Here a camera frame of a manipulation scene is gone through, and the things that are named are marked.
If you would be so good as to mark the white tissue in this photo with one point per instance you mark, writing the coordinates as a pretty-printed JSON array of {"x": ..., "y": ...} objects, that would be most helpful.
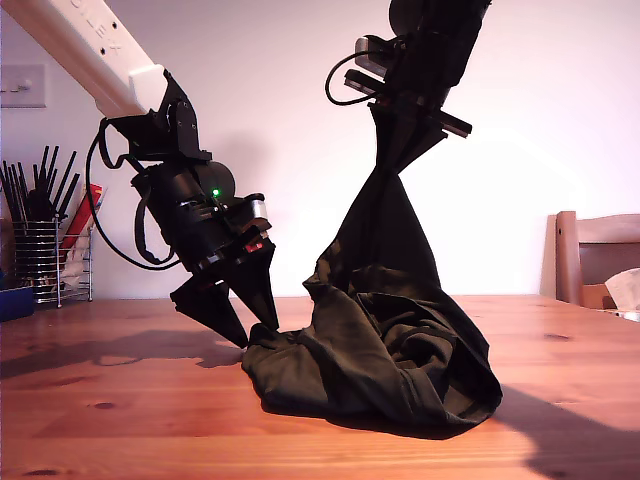
[{"x": 625, "y": 290}]

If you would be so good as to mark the wooden chair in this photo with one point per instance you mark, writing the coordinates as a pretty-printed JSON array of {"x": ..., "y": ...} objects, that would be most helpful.
[{"x": 567, "y": 260}]

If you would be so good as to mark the white light switch plate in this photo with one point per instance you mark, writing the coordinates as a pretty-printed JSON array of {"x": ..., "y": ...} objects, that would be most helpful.
[{"x": 30, "y": 90}]

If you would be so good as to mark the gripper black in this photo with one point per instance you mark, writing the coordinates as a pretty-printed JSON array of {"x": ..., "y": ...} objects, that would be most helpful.
[{"x": 200, "y": 245}]

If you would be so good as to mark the white paper packet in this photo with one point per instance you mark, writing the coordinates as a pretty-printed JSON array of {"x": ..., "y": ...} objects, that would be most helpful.
[{"x": 75, "y": 265}]

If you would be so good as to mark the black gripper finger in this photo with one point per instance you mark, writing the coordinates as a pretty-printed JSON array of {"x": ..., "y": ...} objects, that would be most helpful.
[
  {"x": 387, "y": 135},
  {"x": 417, "y": 140}
]

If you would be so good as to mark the red paper packet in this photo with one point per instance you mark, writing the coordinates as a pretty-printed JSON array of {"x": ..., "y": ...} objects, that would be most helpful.
[{"x": 85, "y": 210}]

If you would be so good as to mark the blue box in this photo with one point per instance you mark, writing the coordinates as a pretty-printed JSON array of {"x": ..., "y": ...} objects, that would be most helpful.
[{"x": 15, "y": 305}]

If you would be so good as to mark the brown cardboard box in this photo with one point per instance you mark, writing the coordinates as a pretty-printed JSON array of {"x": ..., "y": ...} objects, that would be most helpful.
[{"x": 592, "y": 297}]

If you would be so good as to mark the dark green underwear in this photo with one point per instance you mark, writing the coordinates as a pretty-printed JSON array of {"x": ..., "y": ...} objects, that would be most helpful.
[{"x": 380, "y": 325}]

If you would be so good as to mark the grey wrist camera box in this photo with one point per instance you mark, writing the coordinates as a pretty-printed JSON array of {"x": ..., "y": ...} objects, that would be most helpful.
[
  {"x": 257, "y": 210},
  {"x": 367, "y": 52}
]

